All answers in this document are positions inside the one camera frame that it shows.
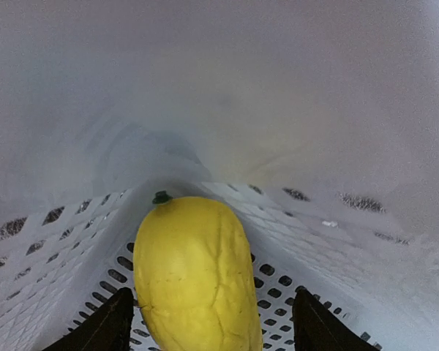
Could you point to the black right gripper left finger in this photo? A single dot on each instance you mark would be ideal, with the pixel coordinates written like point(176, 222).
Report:
point(107, 329)

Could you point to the yellow toy mango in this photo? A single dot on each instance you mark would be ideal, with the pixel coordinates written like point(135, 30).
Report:
point(193, 276)

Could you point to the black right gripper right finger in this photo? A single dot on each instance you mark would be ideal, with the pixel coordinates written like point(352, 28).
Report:
point(316, 328)

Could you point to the white perforated plastic basket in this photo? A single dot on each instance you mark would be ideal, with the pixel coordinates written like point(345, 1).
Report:
point(316, 121)

